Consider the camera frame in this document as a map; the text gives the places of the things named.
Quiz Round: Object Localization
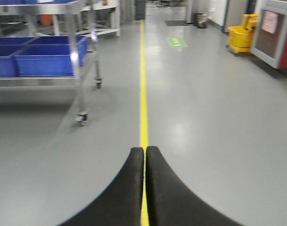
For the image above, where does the steel wheeled cart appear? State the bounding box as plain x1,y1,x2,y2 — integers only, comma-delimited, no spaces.
0,0,99,126

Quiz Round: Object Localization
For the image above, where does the yellow mop bucket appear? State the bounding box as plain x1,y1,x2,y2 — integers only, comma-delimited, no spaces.
226,14,259,55

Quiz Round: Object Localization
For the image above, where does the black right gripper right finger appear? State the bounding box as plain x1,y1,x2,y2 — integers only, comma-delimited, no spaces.
146,146,239,226

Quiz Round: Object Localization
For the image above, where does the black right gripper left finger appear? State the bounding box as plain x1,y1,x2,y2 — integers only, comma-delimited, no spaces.
61,147,144,226

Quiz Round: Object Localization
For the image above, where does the blue bin on cart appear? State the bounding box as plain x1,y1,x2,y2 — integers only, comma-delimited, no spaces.
15,36,89,77

